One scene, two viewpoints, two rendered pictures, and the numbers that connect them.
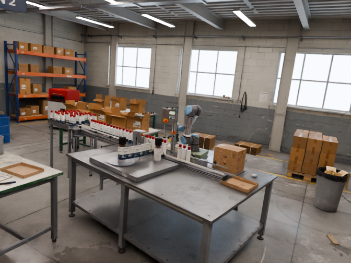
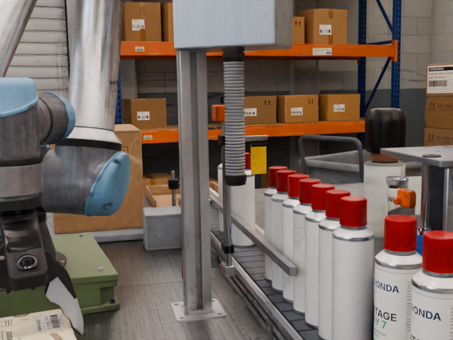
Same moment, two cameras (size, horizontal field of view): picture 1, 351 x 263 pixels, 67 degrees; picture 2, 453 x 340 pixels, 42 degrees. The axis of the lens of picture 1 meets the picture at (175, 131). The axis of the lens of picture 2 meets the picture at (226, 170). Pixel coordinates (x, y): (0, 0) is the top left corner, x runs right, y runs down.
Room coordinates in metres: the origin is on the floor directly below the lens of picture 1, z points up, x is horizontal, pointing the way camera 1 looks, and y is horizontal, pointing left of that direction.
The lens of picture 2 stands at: (4.12, 0.69, 1.22)
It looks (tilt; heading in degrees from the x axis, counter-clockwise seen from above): 8 degrees down; 219
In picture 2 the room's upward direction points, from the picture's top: 1 degrees counter-clockwise
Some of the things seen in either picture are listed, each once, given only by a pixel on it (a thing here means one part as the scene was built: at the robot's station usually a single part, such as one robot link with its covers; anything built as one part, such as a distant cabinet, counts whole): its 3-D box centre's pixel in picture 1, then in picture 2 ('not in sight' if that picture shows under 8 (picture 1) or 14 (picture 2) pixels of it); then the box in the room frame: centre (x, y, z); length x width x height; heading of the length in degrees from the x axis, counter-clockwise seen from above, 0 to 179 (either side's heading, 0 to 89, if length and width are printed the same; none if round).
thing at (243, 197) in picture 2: (179, 152); (243, 200); (3.12, -0.07, 0.98); 0.05 x 0.05 x 0.20
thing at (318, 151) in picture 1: (311, 154); not in sight; (5.80, -3.08, 0.45); 1.20 x 0.84 x 0.89; 153
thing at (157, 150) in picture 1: (158, 150); (383, 179); (2.97, 0.18, 1.03); 0.09 x 0.09 x 0.30
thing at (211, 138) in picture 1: (201, 140); not in sight; (7.44, -0.78, 0.16); 0.65 x 0.54 x 0.32; 66
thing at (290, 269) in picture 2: (188, 156); (216, 204); (3.09, -0.18, 0.96); 1.07 x 0.01 x 0.01; 52
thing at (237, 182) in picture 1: (239, 183); (187, 195); (2.62, -0.71, 0.85); 0.30 x 0.26 x 0.04; 52
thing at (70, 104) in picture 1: (75, 109); not in sight; (5.87, 2.26, 0.97); 0.45 x 0.40 x 0.37; 154
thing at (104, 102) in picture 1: (103, 100); not in sight; (8.11, 2.28, 0.97); 0.51 x 0.36 x 0.37; 155
